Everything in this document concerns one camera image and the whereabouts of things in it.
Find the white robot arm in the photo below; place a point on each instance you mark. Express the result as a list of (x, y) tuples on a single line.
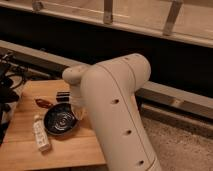
[(106, 91)]

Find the wooden table board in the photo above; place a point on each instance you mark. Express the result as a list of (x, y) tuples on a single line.
[(19, 152)]

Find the black rectangular block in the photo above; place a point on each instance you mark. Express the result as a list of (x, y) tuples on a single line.
[(62, 96)]

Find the white plastic bottle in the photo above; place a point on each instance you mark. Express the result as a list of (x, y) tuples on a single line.
[(41, 137)]

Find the red chili pepper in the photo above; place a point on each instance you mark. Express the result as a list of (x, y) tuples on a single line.
[(43, 103)]

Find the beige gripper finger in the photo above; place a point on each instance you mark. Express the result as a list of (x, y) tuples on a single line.
[(79, 113)]

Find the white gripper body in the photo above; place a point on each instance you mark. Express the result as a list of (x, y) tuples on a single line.
[(76, 98)]

